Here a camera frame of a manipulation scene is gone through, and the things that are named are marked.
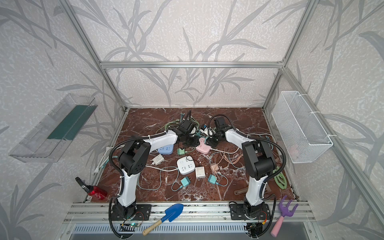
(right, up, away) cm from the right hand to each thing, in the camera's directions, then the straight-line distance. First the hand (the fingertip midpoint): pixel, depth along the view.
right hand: (209, 135), depth 98 cm
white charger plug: (-6, -20, -13) cm, 24 cm away
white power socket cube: (-14, -16, -11) cm, 24 cm away
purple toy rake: (+37, -36, -24) cm, 57 cm away
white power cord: (+38, +1, +8) cm, 39 cm away
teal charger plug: (-14, -24, -15) cm, 32 cm away
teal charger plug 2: (+1, -23, -15) cm, 28 cm away
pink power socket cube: (-4, -8, -2) cm, 9 cm away
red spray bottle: (-58, -24, -26) cm, 68 cm away
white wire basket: (+37, +4, -36) cm, 52 cm away
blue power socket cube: (-27, -9, -4) cm, 28 cm away
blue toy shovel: (-19, -36, -24) cm, 48 cm away
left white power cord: (-64, -15, -7) cm, 66 cm away
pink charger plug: (+2, -18, -11) cm, 21 cm away
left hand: (-6, -2, -2) cm, 6 cm away
